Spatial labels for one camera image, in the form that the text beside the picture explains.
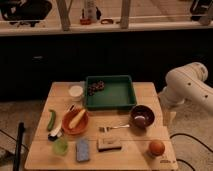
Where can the silver metal fork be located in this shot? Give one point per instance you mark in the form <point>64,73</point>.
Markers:
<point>106,129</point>

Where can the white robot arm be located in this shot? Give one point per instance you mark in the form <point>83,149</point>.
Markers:
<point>187,82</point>

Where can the white paper cup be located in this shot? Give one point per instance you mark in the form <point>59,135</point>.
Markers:
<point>76,92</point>

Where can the small green cup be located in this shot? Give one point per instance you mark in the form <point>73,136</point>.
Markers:
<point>60,146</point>

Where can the dark grape bunch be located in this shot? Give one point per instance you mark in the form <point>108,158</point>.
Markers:
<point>94,87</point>

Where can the green plastic tray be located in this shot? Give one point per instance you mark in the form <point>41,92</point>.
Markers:
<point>118,93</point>

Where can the yellow corn cob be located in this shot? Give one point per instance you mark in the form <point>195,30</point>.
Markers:
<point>76,119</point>

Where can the dark brown bowl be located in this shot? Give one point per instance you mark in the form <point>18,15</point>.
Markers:
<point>142,116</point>

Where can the orange plastic bowl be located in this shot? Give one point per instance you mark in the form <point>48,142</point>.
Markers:
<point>81,126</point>

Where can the wooden block eraser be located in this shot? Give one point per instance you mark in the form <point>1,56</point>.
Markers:
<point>109,143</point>

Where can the green cucumber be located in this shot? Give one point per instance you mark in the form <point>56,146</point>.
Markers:
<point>52,120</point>

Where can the blue sponge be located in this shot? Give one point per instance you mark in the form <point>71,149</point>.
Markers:
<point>82,150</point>

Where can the black white brush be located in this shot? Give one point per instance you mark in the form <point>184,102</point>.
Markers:
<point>55,133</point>

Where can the orange fruit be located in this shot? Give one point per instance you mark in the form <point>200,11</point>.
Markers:
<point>156,147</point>

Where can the white bottle on shelf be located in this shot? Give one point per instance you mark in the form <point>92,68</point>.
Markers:
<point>90,10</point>

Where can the black pole stand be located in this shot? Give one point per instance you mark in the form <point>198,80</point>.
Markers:
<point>17,157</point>

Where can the black office chair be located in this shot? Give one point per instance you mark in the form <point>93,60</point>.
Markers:
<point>30,12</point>

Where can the red ring object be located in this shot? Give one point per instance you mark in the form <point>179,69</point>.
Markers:
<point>107,21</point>

